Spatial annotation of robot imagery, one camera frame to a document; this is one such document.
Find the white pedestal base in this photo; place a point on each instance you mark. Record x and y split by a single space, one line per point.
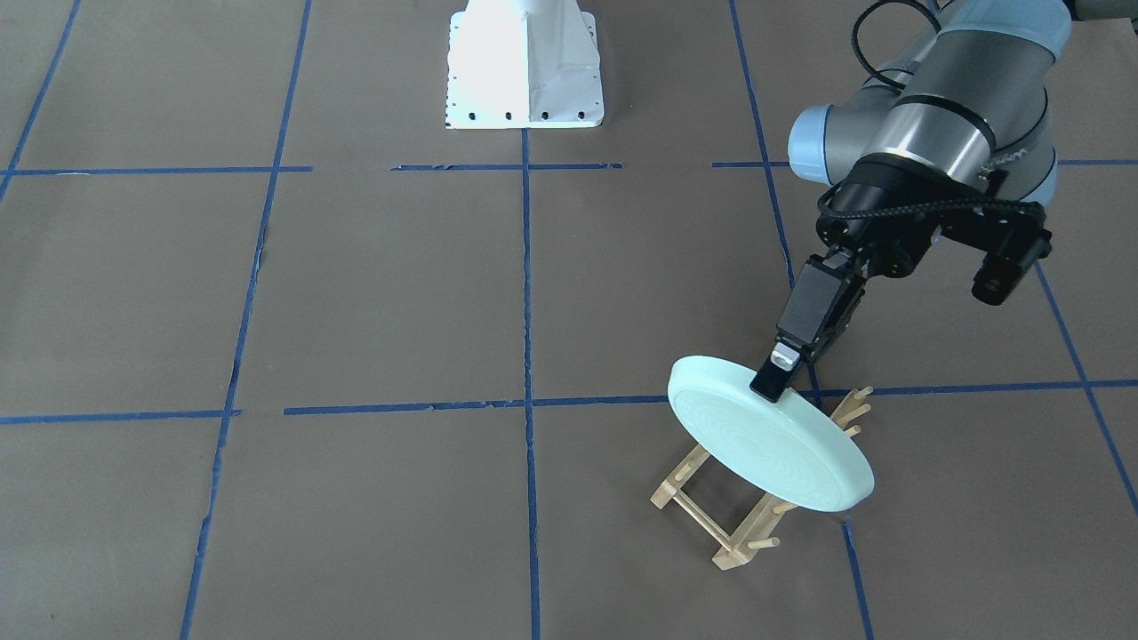
523 65

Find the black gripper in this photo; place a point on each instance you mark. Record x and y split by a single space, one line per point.
876 197

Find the wooden plate rack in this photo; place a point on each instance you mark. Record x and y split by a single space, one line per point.
741 519

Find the light green round plate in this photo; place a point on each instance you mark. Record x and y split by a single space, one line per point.
787 448

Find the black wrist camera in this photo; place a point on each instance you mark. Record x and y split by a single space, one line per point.
1012 239

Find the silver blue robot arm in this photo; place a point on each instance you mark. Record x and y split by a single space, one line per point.
951 139

